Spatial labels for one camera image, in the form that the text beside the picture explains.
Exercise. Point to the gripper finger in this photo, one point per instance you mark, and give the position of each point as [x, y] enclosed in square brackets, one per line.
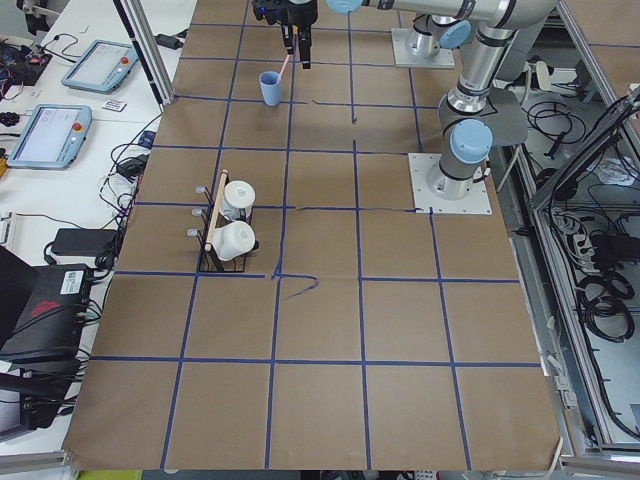
[304, 46]
[288, 37]

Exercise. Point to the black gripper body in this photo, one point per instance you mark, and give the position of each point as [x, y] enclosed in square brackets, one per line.
[299, 13]

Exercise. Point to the pink chopstick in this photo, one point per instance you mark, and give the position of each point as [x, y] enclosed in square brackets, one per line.
[288, 57]

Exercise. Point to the blue plastic cup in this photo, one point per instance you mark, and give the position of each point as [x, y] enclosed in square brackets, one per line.
[270, 86]

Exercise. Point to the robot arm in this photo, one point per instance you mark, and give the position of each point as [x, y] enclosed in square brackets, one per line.
[474, 115]
[438, 25]

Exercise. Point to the white mug inner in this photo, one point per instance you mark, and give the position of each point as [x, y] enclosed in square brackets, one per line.
[238, 200]

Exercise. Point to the white mug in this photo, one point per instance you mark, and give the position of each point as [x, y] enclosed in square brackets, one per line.
[238, 200]
[233, 240]

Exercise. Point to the upper teach pendant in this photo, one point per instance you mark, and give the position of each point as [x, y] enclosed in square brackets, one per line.
[102, 68]

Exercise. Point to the teach pendant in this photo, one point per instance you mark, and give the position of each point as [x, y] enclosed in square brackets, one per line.
[52, 137]
[102, 68]

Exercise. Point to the white mug outer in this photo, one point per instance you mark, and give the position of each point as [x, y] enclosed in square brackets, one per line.
[233, 240]

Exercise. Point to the lower teach pendant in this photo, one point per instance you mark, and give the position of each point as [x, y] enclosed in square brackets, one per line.
[52, 137]

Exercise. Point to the black power brick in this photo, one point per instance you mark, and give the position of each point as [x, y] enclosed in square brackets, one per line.
[80, 242]

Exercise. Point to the black computer box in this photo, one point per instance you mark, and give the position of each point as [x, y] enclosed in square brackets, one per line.
[40, 308]

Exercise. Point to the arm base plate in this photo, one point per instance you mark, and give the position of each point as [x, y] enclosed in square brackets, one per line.
[433, 192]
[417, 50]

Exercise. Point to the aluminium frame post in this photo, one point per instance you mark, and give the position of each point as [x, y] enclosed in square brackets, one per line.
[138, 29]

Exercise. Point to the wooden rack handle bar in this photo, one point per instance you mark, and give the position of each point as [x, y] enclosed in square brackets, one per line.
[215, 210]

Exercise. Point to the black wire mug rack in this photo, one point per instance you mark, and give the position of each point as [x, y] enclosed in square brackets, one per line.
[208, 261]

